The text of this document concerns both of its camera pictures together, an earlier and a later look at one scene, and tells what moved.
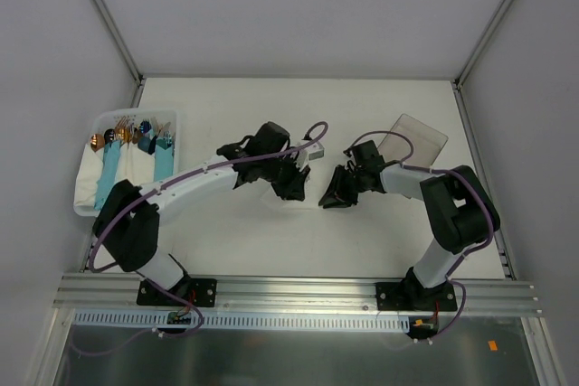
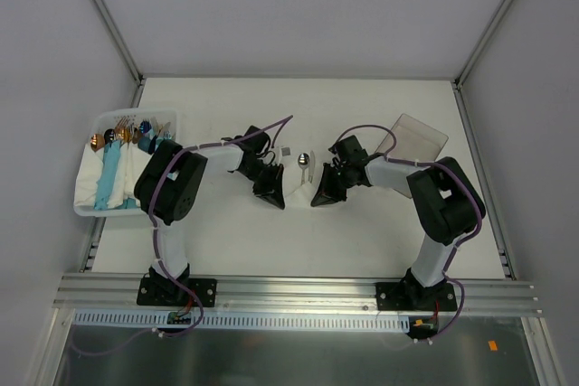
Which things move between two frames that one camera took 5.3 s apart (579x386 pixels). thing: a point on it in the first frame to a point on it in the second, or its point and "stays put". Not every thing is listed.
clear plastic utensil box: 427,143 stays put
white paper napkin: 309,201 stays put
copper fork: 124,129 stays put
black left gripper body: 289,178 to 267,176
